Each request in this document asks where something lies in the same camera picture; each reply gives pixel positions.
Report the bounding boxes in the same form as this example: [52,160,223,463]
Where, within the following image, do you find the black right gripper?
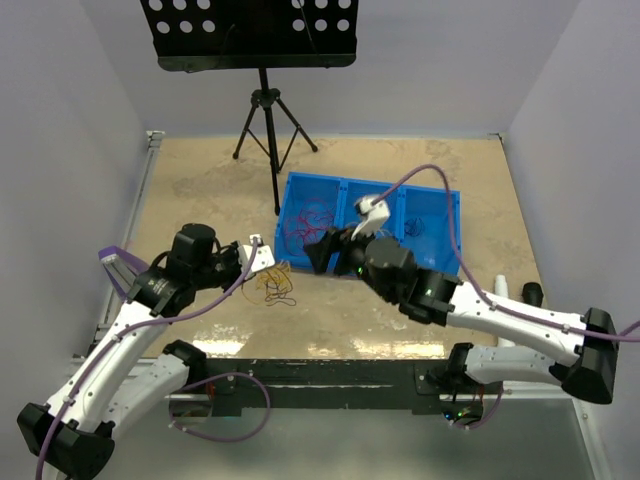
[303,219,397,303]

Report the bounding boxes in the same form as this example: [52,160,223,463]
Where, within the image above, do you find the red cable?
[282,197,337,259]

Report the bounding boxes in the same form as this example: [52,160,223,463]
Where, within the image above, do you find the blue three-compartment plastic bin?
[274,172,462,275]

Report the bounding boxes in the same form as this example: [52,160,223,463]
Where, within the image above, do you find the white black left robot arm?
[17,223,274,479]

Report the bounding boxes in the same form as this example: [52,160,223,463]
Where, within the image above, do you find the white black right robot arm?
[304,228,619,405]

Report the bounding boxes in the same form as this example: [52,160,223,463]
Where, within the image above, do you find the purple box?
[98,245,149,301]

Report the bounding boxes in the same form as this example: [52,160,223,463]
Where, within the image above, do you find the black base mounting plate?
[180,358,480,416]

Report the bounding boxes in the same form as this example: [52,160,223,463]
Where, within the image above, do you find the white microphone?
[494,274,515,347]

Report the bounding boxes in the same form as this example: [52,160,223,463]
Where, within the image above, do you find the black microphone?
[521,282,544,307]

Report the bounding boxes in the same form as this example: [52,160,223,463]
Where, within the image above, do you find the black music stand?
[139,0,359,217]

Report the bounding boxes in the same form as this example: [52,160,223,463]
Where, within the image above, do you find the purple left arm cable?
[33,237,263,480]

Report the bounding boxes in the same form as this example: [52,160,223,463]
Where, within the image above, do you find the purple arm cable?
[33,237,263,480]
[374,163,640,344]

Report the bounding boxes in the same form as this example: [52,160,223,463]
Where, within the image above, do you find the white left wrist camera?
[237,234,276,275]

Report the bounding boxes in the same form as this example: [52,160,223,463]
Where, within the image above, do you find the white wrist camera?
[237,234,276,275]
[351,195,391,240]

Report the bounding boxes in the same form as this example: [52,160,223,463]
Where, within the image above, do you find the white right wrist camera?
[351,195,391,240]

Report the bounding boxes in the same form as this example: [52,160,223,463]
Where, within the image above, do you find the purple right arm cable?
[374,163,640,344]

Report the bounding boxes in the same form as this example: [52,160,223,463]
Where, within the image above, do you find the aluminium frame rail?
[62,357,593,401]

